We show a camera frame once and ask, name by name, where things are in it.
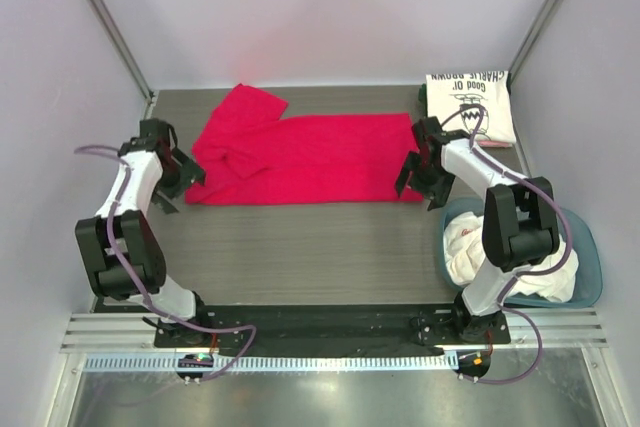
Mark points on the crumpled white t shirt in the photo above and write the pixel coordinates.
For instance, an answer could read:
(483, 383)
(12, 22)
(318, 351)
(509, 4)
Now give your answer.
(464, 255)

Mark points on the aluminium rail frame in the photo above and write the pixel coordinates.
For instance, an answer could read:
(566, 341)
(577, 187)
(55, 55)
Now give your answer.
(122, 332)

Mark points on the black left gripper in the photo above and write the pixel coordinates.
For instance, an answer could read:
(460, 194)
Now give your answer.
(189, 175)

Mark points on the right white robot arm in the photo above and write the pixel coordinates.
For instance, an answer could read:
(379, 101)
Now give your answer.
(520, 226)

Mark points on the folded dark green t shirt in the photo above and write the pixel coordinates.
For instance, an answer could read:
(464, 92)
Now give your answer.
(422, 99)

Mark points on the folded pink t shirt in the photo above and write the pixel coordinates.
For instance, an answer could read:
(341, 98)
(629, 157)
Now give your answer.
(494, 144)

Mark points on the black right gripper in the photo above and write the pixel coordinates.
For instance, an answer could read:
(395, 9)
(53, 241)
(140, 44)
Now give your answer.
(438, 193)

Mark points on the left aluminium corner post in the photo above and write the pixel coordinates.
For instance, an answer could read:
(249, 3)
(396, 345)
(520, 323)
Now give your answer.
(113, 33)

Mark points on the right aluminium corner post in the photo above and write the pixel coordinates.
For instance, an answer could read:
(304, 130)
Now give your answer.
(541, 21)

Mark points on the blue plastic basket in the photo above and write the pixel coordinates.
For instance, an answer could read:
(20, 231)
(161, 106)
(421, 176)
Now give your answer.
(589, 283)

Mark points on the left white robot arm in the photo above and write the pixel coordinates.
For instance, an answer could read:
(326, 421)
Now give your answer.
(121, 255)

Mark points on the aluminium corner post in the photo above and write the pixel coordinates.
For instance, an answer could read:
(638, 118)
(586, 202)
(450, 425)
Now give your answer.
(541, 21)
(113, 33)

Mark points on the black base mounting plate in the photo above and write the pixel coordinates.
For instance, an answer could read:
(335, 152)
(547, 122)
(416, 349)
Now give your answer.
(347, 331)

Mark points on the red t shirt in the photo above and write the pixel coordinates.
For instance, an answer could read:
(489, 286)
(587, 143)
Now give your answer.
(253, 155)

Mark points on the folded white printed t shirt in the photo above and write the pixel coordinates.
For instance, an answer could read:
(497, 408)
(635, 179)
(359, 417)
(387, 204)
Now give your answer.
(464, 101)

